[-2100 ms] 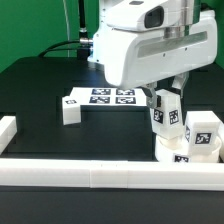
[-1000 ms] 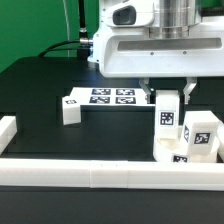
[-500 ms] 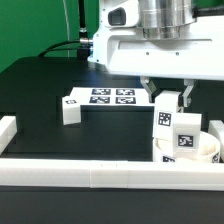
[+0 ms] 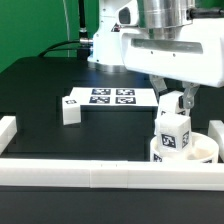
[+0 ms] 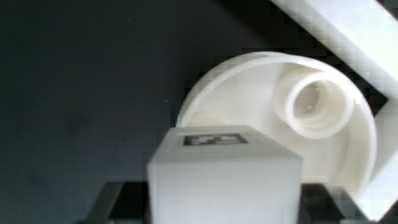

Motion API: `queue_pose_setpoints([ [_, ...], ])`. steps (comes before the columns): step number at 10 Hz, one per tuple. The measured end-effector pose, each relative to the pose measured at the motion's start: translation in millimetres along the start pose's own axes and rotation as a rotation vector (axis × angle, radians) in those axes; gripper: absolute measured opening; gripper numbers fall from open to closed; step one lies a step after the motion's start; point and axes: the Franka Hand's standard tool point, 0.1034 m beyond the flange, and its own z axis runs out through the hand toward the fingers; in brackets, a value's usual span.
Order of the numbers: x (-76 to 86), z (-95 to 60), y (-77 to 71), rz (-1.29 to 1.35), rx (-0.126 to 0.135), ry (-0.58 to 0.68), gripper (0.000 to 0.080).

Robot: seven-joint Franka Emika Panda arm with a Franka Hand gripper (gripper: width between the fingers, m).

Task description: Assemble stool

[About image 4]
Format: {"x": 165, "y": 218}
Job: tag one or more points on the black cable connector block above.
{"x": 83, "y": 53}

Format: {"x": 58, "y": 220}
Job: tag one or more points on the white marker sheet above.
{"x": 140, "y": 97}

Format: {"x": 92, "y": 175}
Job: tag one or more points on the white front fence wall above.
{"x": 111, "y": 174}

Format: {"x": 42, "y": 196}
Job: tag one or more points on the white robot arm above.
{"x": 106, "y": 55}

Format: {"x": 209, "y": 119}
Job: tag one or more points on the white left fence wall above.
{"x": 8, "y": 129}

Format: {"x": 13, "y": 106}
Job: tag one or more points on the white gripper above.
{"x": 174, "y": 41}

